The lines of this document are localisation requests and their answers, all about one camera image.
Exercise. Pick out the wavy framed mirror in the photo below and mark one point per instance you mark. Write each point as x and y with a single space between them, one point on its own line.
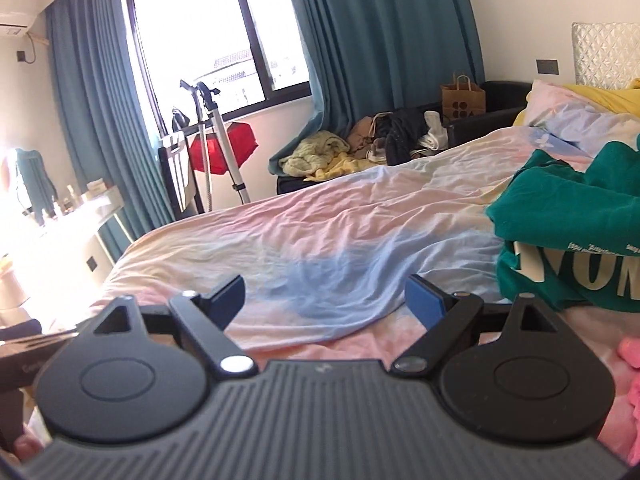
35 185

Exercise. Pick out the white dressing table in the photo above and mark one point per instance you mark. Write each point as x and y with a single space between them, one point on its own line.
80 230

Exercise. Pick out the grey wall switch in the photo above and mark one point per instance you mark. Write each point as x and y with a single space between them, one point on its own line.
547 67

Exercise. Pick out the red cloth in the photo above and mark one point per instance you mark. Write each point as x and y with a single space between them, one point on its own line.
225 150

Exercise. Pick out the yellow plush toy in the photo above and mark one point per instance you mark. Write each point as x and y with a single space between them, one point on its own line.
634 83

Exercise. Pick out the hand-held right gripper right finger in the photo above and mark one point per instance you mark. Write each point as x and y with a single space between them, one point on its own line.
425 302

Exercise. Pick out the clear cosmetic bottle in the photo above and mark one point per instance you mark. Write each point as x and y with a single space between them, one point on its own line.
71 195

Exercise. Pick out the black sofa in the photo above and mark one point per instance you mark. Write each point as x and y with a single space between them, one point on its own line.
500 105

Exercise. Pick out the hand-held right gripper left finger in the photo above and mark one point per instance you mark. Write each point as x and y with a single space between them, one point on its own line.
230 295

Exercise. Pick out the brown paper bag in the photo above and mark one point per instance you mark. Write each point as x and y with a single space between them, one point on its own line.
462 97

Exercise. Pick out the white cloth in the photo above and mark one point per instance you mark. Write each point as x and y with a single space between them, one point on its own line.
435 130

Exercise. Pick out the silver quilted headboard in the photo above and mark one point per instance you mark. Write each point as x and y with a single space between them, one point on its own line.
605 55

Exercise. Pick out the yellow pillow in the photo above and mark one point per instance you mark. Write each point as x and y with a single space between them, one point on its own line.
600 95

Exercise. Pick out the dark box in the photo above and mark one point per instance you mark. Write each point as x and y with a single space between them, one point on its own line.
30 360

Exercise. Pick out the dark wooden chair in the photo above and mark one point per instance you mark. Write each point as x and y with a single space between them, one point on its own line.
175 175

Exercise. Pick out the dark wall outlet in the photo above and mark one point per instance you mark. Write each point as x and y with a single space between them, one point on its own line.
91 264
22 56

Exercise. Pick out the bed with pastel sheet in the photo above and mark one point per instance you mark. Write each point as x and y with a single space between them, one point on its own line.
325 230

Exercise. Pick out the green hoodie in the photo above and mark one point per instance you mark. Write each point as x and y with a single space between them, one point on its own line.
550 195

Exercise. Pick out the blue curtain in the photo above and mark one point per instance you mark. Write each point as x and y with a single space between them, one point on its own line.
390 35
100 110

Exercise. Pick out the yellow cloth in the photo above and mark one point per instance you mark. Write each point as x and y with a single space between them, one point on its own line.
350 165

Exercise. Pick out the tan bag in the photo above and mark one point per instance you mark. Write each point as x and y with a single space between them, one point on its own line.
362 135

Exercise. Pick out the tissue box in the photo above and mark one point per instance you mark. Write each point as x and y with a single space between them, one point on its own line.
96 187

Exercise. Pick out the cream knit garment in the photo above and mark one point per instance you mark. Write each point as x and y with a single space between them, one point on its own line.
315 152

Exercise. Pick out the pink fluffy cloth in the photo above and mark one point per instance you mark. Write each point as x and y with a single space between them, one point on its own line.
625 400

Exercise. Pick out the pastel pillow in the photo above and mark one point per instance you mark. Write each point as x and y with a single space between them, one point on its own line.
575 120

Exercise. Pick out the garment steamer stand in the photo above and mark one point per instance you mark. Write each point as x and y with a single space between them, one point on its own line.
222 135

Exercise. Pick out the white air conditioner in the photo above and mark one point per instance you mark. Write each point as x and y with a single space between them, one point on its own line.
17 10

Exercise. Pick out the dark framed window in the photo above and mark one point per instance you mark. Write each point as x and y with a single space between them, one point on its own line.
200 35

